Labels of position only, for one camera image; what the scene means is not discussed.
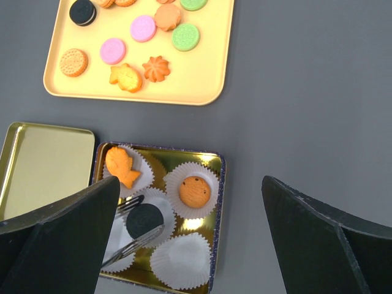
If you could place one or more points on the metal tongs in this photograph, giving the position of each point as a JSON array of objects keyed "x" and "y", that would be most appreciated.
[{"x": 133, "y": 246}]

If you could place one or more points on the fish shaped cookie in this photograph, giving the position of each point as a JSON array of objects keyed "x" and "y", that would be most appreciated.
[
  {"x": 119, "y": 164},
  {"x": 126, "y": 77}
]

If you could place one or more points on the pink cookie lower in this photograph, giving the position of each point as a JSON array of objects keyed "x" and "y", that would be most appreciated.
[{"x": 112, "y": 51}]

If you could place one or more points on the paper cup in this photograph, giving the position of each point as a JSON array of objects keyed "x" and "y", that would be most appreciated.
[
  {"x": 159, "y": 199},
  {"x": 173, "y": 181},
  {"x": 182, "y": 262},
  {"x": 119, "y": 237},
  {"x": 140, "y": 163}
]

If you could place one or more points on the black sandwich cookie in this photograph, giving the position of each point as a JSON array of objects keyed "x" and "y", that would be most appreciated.
[
  {"x": 142, "y": 219},
  {"x": 82, "y": 12}
]

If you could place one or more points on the pink cookie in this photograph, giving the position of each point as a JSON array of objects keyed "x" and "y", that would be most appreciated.
[
  {"x": 143, "y": 28},
  {"x": 112, "y": 51}
]

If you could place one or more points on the round biscuit top right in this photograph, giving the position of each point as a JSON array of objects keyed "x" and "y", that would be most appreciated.
[{"x": 125, "y": 3}]

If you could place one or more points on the center paper cup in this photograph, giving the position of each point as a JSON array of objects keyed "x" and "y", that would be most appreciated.
[{"x": 159, "y": 199}]

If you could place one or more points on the gold tin lid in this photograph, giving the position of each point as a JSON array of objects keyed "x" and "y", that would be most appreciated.
[{"x": 41, "y": 164}]

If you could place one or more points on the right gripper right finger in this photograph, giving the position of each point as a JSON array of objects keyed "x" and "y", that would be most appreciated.
[{"x": 321, "y": 249}]

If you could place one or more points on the chocolate chip cookie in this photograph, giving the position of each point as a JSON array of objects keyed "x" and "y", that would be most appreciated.
[{"x": 194, "y": 192}]

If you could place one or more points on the orange swirl cookie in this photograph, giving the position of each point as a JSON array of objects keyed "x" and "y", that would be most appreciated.
[
  {"x": 165, "y": 1},
  {"x": 156, "y": 69}
]

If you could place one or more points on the orange swirl cookie upper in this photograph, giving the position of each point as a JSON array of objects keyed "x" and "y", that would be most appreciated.
[{"x": 165, "y": 1}]

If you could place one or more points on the pink cookie upper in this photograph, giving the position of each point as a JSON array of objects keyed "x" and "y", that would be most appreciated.
[{"x": 143, "y": 28}]

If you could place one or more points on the green cookie upper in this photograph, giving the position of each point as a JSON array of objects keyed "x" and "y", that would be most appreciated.
[{"x": 193, "y": 5}]

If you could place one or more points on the round dotted biscuit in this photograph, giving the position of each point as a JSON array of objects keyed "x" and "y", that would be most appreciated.
[{"x": 73, "y": 62}]

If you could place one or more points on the bottom left paper cup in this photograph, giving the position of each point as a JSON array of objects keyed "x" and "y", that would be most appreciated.
[{"x": 119, "y": 237}]

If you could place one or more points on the green cookie lower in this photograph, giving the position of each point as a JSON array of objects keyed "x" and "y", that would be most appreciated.
[{"x": 185, "y": 37}]

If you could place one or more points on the green cookie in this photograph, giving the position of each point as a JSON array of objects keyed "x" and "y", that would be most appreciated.
[
  {"x": 193, "y": 5},
  {"x": 185, "y": 37}
]

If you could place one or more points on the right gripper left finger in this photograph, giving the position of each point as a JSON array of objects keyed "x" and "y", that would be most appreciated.
[{"x": 59, "y": 248}]

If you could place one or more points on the black sandwich cookie bottom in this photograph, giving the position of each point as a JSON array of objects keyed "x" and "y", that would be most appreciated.
[{"x": 142, "y": 219}]

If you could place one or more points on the orange shell cookie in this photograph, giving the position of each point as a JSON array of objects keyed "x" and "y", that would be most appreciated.
[{"x": 167, "y": 17}]

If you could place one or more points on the gold cookie tin box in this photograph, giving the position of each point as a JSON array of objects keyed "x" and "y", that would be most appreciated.
[{"x": 162, "y": 161}]

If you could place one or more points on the top left paper cup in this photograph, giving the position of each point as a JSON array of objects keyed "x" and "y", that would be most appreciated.
[{"x": 140, "y": 163}]

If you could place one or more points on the bottom right paper cup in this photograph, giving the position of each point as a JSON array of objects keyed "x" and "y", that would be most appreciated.
[{"x": 182, "y": 262}]

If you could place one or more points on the round biscuit top left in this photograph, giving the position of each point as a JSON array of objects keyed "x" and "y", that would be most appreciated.
[{"x": 105, "y": 3}]

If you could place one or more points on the black sandwich cookie top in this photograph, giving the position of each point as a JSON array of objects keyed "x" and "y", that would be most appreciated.
[{"x": 82, "y": 12}]

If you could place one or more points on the top right paper cup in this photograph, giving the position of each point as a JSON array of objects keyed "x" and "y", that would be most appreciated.
[{"x": 173, "y": 181}]

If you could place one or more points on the orange swirl cookie lower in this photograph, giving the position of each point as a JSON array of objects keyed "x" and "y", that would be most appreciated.
[{"x": 156, "y": 69}]

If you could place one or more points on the orange plastic tray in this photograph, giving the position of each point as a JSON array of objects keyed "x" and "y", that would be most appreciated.
[{"x": 196, "y": 78}]

